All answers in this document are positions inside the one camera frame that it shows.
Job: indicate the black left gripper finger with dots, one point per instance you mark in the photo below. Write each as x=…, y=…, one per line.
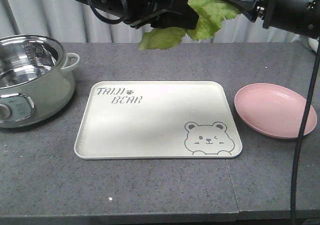
x=179, y=11
x=167, y=20

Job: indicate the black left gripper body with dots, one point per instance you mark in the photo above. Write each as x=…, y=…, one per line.
x=135, y=13

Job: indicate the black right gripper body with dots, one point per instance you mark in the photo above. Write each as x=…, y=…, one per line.
x=301, y=17

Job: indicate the green lettuce leaf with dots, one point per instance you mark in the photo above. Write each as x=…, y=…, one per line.
x=211, y=13

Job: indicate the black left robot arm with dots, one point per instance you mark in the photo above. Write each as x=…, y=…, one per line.
x=160, y=14

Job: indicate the cream bear serving tray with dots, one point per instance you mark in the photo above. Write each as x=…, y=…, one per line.
x=157, y=119

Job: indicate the pink round plate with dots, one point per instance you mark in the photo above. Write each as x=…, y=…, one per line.
x=271, y=109

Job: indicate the white grey curtain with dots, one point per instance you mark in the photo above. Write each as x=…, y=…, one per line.
x=71, y=21

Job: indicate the green electric cooking pot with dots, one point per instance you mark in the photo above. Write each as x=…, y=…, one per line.
x=36, y=79

